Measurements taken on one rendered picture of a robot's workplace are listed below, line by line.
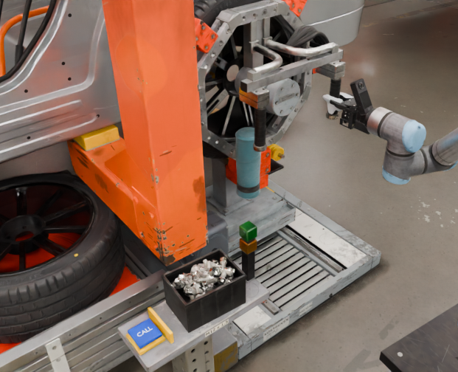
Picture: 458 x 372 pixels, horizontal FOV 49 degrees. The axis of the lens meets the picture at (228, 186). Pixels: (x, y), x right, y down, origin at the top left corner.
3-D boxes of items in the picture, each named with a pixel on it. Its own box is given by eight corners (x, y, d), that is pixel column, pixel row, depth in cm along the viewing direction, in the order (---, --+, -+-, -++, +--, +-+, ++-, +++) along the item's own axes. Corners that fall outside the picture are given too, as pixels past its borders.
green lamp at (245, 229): (248, 229, 151) (248, 219, 149) (257, 237, 148) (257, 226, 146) (238, 235, 149) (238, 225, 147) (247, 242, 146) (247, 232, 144)
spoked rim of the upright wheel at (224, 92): (127, 91, 185) (215, 136, 223) (161, 113, 170) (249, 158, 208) (195, -35, 179) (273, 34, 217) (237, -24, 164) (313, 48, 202)
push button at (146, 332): (150, 322, 144) (149, 317, 143) (163, 338, 139) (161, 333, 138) (127, 335, 140) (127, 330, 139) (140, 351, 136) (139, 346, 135)
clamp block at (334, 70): (324, 69, 179) (326, 54, 176) (344, 76, 173) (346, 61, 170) (315, 72, 176) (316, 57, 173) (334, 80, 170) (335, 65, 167)
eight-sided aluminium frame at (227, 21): (297, 123, 213) (305, -12, 182) (308, 129, 209) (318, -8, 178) (190, 168, 187) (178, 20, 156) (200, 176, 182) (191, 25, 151)
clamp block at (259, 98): (251, 95, 162) (251, 80, 159) (270, 105, 156) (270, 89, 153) (238, 100, 159) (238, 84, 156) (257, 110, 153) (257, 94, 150)
